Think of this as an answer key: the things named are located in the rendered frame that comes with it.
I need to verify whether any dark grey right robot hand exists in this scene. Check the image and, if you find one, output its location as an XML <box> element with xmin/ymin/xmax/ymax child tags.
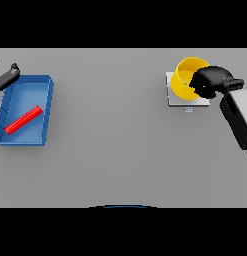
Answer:
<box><xmin>188</xmin><ymin>65</ymin><xmax>245</xmax><ymax>100</ymax></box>

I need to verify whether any pale square measuring scale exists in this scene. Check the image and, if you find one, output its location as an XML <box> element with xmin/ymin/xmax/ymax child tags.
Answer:
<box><xmin>165</xmin><ymin>71</ymin><xmax>211</xmax><ymax>108</ymax></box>

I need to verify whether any blue tray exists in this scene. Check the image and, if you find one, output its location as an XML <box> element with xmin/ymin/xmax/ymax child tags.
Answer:
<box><xmin>0</xmin><ymin>74</ymin><xmax>55</xmax><ymax>147</ymax></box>

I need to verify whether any red beaker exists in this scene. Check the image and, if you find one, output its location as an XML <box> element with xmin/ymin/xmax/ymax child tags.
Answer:
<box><xmin>4</xmin><ymin>104</ymin><xmax>44</xmax><ymax>136</ymax></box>

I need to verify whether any yellow bowl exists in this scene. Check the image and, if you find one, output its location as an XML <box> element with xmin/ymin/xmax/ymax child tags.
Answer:
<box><xmin>170</xmin><ymin>56</ymin><xmax>211</xmax><ymax>101</ymax></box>

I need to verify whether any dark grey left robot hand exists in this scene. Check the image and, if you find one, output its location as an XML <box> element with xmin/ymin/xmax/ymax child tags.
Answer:
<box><xmin>0</xmin><ymin>62</ymin><xmax>21</xmax><ymax>92</ymax></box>

